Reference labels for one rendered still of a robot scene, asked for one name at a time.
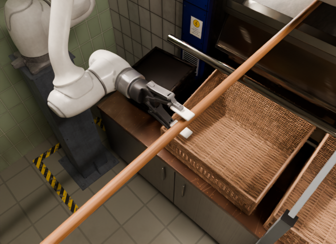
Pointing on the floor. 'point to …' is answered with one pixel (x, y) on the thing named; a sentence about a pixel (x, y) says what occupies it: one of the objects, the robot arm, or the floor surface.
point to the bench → (189, 176)
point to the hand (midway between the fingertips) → (183, 122)
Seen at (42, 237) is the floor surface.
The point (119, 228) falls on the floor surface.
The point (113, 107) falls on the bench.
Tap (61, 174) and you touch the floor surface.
